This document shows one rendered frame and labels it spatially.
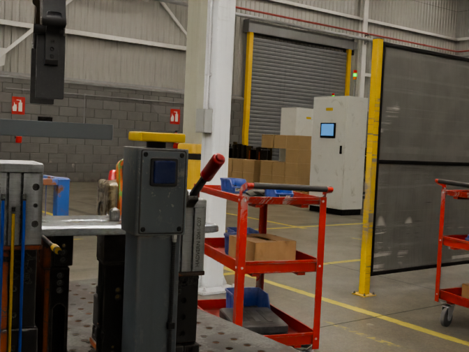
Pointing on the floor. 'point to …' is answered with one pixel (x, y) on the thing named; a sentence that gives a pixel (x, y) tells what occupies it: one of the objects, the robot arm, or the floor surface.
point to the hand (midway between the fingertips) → (45, 91)
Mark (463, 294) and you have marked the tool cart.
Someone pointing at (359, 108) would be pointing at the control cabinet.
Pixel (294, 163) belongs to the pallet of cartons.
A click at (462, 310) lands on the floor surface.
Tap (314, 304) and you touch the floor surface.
